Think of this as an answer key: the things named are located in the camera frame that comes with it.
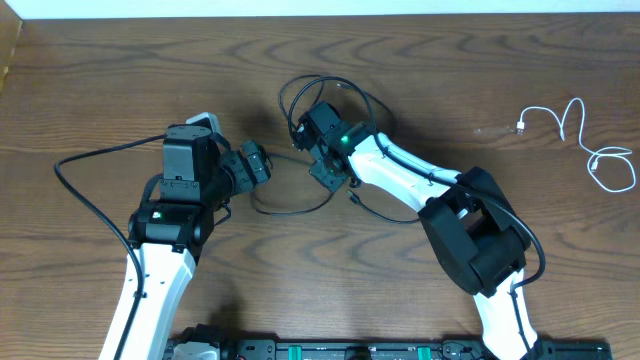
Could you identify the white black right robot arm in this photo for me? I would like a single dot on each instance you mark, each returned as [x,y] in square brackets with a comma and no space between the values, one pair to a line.
[474,232]

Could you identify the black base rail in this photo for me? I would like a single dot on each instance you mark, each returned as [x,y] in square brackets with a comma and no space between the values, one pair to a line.
[279,350]

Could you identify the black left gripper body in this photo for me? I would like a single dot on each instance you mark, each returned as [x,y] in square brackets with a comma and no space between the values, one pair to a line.
[255,163]

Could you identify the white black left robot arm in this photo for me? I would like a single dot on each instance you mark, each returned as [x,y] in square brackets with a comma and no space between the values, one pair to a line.
[167,232]

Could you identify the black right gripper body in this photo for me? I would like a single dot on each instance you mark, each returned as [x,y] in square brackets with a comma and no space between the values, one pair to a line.
[310,132]

